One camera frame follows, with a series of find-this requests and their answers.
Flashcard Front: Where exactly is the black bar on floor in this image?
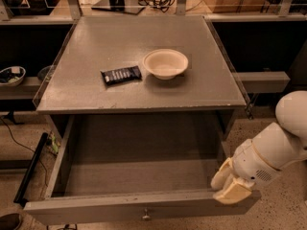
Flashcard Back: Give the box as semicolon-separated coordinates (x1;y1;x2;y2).
13;132;48;207

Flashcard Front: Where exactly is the white bowl with items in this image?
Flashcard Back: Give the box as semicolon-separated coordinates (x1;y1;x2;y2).
0;66;26;86

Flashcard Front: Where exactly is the black floor cable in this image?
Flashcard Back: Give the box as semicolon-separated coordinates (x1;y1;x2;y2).
0;117;49;190

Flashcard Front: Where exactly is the black monitor stand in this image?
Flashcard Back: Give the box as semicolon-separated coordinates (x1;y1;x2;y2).
91;0;145;15

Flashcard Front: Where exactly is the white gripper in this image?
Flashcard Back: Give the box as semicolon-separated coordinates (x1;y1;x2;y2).
211;139;281;205

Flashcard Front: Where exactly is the green object on floor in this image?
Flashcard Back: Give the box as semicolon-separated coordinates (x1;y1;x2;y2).
47;139;59;154

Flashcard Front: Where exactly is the black snack bar wrapper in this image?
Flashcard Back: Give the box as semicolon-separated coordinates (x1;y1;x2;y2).
101;66;142;85

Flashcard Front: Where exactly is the grey top drawer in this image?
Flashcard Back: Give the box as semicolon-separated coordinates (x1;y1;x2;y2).
25;112;261;225

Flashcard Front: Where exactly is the dark bowl on shelf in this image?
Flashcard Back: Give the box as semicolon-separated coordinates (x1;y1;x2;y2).
37;65;56;81

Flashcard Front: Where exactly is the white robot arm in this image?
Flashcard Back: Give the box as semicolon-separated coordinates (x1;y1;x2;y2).
211;91;307;204

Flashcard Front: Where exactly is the dark shoe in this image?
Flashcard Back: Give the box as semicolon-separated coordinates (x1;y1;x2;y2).
0;213;22;230

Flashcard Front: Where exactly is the grey drawer cabinet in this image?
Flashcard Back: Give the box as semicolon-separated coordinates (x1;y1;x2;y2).
36;15;246;135

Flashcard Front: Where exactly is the white paper bowl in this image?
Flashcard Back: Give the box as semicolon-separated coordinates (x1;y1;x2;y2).
142;49;189;80

